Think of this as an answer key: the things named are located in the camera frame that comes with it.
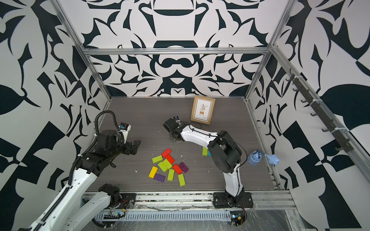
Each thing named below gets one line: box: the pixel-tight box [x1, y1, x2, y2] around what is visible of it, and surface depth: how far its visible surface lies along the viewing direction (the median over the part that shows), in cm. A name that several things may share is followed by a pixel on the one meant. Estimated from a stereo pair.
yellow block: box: [148, 166, 159, 179], surface depth 85 cm
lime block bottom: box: [177, 173, 186, 187], surface depth 82 cm
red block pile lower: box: [172, 163, 183, 175], surface depth 87 cm
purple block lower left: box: [153, 173, 166, 183], surface depth 84 cm
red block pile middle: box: [165, 154, 175, 165], surface depth 90 cm
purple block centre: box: [178, 161, 190, 174], surface depth 86 cm
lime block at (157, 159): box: [151, 154, 163, 164], surface depth 89 cm
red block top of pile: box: [160, 147, 172, 158], surface depth 93 cm
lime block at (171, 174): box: [167, 168, 175, 182], surface depth 84 cm
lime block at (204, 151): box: [201, 146, 208, 157], surface depth 93 cm
